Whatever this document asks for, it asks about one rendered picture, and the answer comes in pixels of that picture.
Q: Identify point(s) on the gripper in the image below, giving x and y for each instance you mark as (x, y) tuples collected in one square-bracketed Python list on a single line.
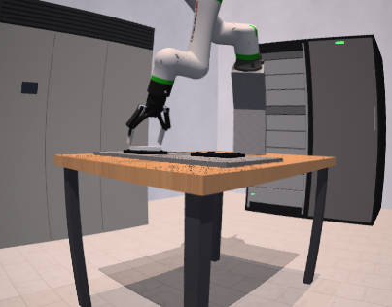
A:
[(150, 111)]

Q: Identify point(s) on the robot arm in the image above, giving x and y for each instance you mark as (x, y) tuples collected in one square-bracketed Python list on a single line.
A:
[(194, 63)]

